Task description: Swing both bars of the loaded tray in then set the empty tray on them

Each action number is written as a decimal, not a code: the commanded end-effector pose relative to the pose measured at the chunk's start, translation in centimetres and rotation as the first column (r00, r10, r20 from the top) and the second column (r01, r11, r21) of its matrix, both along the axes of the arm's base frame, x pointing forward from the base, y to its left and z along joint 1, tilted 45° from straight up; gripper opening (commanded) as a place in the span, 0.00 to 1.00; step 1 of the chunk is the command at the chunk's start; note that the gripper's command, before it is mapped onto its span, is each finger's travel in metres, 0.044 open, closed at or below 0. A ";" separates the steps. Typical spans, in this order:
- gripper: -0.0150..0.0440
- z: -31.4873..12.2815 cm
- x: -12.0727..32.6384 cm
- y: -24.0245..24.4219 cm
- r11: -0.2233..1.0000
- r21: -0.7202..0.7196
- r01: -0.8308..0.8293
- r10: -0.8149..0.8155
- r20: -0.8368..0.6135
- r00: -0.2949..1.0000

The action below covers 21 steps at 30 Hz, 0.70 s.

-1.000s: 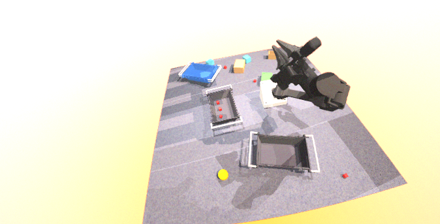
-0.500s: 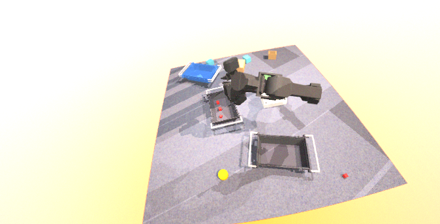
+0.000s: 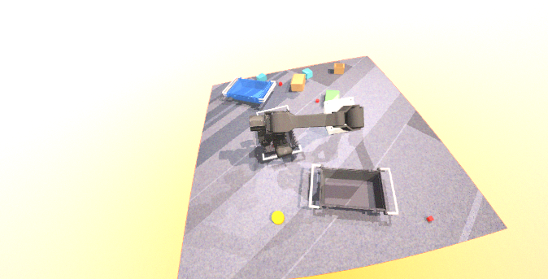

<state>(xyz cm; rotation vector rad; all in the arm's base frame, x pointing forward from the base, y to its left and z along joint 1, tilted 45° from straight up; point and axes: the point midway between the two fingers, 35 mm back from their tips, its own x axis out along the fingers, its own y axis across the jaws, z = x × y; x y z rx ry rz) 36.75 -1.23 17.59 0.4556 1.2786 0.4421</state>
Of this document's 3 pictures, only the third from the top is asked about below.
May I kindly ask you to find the small orange box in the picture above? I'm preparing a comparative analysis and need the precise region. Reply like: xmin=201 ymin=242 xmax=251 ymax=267
xmin=334 ymin=63 xmax=345 ymax=74

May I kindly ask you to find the light green rectangular block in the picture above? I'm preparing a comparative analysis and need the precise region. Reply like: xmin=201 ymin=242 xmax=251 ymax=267
xmin=325 ymin=90 xmax=339 ymax=101

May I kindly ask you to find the orange rectangular block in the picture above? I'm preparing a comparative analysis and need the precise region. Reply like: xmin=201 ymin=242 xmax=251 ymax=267
xmin=291 ymin=74 xmax=306 ymax=91

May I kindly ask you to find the light blue block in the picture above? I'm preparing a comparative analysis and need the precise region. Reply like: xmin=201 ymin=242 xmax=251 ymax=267
xmin=302 ymin=68 xmax=312 ymax=79
xmin=256 ymin=73 xmax=267 ymax=81

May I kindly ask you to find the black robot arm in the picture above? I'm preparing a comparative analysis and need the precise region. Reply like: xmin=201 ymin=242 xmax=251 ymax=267
xmin=250 ymin=105 xmax=364 ymax=147

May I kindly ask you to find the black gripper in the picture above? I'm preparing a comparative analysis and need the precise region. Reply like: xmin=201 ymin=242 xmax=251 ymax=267
xmin=272 ymin=133 xmax=293 ymax=158

